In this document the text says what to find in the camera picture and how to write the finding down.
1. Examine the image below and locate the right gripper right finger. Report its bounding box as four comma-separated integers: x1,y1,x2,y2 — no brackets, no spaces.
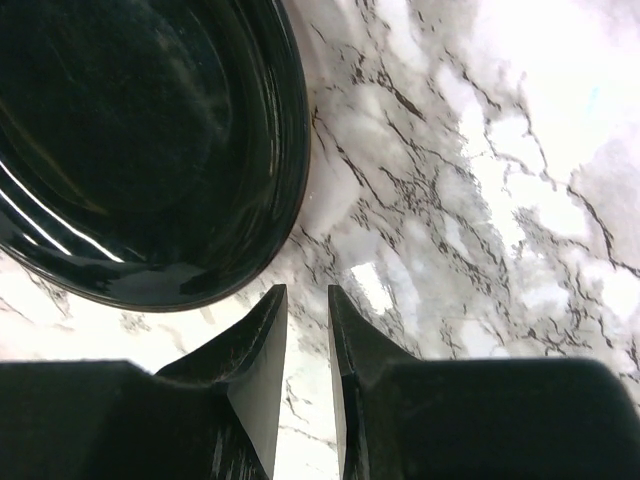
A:
328,285,639,479

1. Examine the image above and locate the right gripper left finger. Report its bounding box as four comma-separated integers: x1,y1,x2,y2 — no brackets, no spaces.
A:
1,285,287,479

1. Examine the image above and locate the black plate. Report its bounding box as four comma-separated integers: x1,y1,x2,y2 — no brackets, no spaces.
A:
1,1,310,312

